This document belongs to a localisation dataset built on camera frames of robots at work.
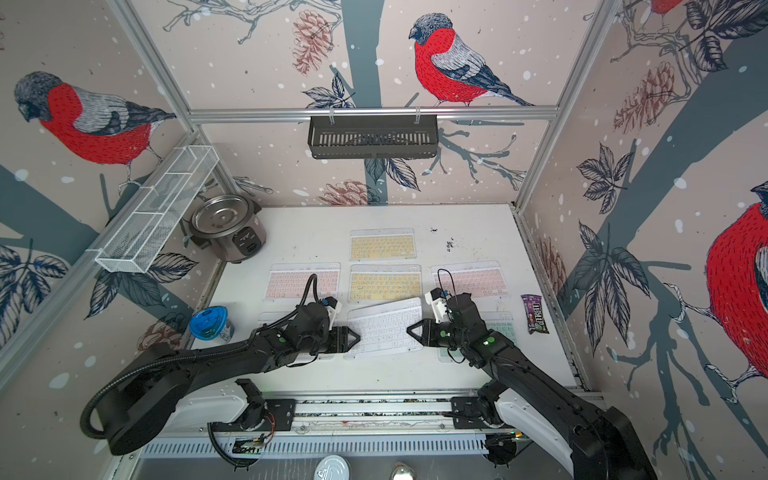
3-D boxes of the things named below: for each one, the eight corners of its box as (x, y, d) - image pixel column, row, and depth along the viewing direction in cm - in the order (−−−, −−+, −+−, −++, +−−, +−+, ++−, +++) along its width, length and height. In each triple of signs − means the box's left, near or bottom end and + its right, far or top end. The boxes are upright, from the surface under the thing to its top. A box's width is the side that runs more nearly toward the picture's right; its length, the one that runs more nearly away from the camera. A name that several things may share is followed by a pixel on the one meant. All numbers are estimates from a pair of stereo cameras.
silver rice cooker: (204, 266, 105) (176, 235, 92) (223, 226, 117) (202, 194, 104) (259, 266, 105) (240, 235, 92) (273, 226, 117) (258, 194, 104)
